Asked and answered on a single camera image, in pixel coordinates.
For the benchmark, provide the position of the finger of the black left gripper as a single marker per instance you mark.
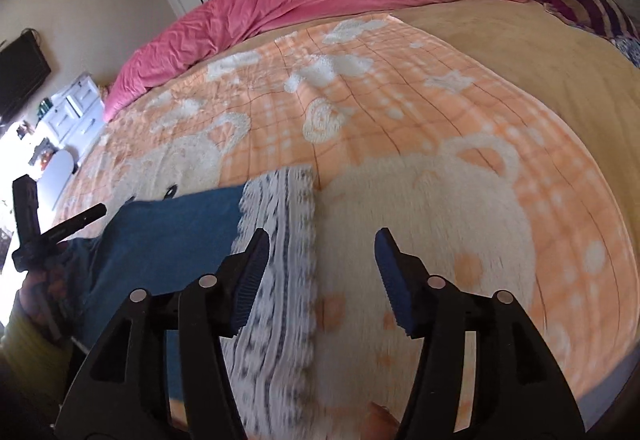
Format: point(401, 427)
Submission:
point(70, 226)

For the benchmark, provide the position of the black wall television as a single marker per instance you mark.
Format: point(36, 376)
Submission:
point(23, 70)

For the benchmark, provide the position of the blue denim pants lace trim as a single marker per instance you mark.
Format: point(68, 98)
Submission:
point(161, 246)

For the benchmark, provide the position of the person's left hand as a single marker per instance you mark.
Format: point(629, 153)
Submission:
point(44, 291)

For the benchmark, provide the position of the person's right hand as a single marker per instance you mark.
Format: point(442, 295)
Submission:
point(378, 423)

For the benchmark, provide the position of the orange bear pattern blanket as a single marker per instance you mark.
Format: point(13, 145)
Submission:
point(207, 131)

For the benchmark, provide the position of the white drawer chest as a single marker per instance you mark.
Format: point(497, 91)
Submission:
point(75, 122)

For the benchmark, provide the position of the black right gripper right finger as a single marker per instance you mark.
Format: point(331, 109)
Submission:
point(485, 372)

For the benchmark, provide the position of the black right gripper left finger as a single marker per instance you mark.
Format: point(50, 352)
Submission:
point(121, 392)

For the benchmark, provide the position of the purple striped pillow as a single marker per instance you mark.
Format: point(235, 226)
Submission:
point(603, 18)

